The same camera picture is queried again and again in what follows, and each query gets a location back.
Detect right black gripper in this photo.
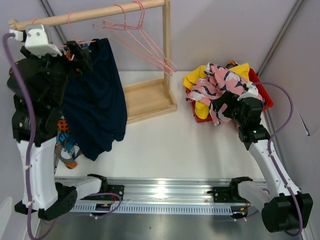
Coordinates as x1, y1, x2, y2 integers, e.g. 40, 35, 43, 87
211, 91, 246, 127

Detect pink patterned shorts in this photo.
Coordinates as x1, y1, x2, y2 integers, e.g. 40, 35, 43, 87
185, 62, 264, 126

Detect yellow shorts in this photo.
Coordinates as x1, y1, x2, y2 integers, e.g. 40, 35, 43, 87
182, 63, 250, 121

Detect orange black camouflage shorts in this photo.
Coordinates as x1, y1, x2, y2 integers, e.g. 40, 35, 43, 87
225, 60, 239, 69

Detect navy blue shorts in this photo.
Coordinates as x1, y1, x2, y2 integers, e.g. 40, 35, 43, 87
62, 38, 128, 161

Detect pink hanger of camouflage shorts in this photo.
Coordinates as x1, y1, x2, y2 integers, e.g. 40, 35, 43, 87
104, 0, 178, 73

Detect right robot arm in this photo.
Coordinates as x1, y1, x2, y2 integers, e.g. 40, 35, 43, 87
211, 91, 313, 237

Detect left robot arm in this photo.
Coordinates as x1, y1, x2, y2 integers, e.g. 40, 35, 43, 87
7, 41, 109, 221

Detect blue orange patterned shorts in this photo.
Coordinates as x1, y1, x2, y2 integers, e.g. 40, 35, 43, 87
53, 42, 85, 170

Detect red plastic bin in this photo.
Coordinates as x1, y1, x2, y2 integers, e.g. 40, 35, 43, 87
185, 68, 274, 123

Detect wooden clothes rack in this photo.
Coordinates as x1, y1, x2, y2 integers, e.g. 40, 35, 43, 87
8, 0, 178, 124

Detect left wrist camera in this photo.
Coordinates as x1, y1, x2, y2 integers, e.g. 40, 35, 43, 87
9, 24, 63, 58

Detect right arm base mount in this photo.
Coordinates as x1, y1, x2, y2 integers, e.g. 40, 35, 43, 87
206, 176, 253, 204

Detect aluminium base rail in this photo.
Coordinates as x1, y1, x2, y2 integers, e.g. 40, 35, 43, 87
54, 176, 301, 216

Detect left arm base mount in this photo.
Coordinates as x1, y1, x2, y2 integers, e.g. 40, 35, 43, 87
81, 184, 125, 202

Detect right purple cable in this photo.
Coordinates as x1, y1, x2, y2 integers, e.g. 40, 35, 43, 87
232, 81, 304, 237

